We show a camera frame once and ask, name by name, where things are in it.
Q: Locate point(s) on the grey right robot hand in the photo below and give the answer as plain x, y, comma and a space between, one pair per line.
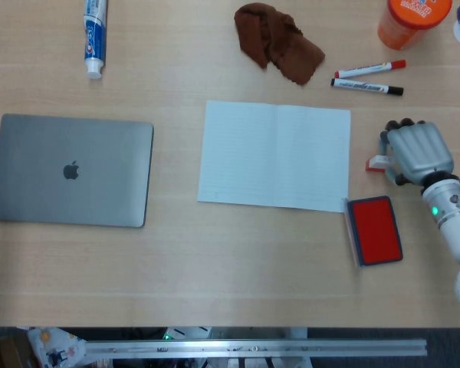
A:
421, 149

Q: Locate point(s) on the small red white stamp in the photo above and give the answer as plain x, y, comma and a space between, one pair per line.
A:
375, 163

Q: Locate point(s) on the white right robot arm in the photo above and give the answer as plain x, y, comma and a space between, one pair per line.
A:
454, 218

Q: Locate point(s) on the black capped whiteboard marker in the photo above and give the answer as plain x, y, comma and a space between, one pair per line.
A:
364, 87

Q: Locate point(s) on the red capped whiteboard marker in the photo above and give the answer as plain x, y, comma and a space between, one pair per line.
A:
368, 69

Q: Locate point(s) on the open lined notebook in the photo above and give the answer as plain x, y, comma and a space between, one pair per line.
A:
272, 153

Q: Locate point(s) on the red ink pad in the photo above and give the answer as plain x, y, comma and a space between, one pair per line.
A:
375, 230

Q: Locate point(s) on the orange plastic canister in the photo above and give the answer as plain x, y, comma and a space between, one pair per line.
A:
402, 27

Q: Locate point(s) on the crumpled brown cloth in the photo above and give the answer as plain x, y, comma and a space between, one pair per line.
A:
276, 42

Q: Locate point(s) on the white device under table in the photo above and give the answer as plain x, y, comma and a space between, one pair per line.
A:
184, 332

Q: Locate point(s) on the blue white toothpaste tube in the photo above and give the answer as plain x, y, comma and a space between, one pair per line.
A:
95, 34

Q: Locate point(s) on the grey closed laptop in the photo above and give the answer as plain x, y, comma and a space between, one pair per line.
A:
69, 172

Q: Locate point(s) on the white printed bag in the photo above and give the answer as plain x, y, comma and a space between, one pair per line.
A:
53, 345

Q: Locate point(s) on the brown cardboard box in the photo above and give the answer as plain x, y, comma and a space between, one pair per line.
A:
4, 352

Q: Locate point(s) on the aluminium profile rail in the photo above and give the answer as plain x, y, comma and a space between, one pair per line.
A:
253, 349

